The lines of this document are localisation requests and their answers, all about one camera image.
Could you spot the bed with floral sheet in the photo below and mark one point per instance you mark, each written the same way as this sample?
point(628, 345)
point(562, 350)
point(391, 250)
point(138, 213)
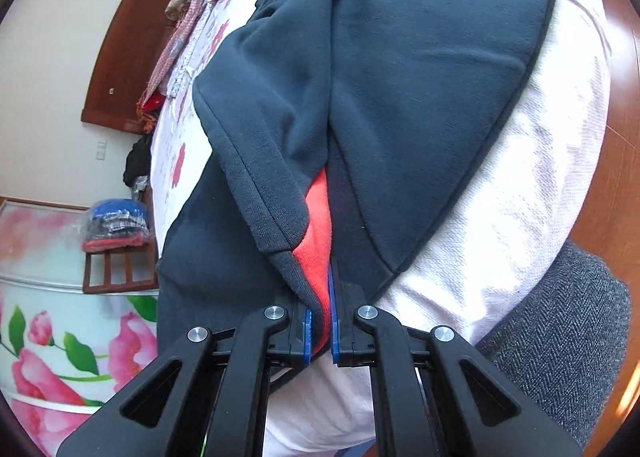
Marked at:
point(525, 187)

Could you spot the black clothes pile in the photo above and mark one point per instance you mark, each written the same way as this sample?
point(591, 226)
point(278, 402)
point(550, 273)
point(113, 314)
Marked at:
point(137, 159)

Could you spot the plastic bag of clothes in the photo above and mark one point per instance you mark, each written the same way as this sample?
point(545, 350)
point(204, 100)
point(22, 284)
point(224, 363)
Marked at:
point(117, 222)

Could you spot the red pillow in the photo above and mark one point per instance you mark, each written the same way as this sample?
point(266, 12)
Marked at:
point(156, 102)

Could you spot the wooden chair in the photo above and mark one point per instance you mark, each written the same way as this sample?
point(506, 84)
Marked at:
point(120, 282)

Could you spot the white wall switch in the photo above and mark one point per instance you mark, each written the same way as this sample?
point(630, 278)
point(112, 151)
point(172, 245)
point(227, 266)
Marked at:
point(102, 150)

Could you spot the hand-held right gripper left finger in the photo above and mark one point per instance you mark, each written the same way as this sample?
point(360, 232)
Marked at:
point(306, 337)

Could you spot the person's grey knit clothing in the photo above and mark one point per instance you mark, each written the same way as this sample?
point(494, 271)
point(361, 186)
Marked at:
point(560, 337)

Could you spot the wooden headboard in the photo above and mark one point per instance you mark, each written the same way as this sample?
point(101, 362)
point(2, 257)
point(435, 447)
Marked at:
point(125, 62)

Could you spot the floral wardrobe door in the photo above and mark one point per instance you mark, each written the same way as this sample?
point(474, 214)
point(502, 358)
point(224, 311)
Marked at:
point(50, 337)

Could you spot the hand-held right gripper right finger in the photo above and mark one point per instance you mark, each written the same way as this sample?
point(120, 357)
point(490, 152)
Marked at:
point(335, 342)

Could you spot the dark teal pants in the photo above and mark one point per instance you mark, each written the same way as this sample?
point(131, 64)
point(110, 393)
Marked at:
point(400, 87)

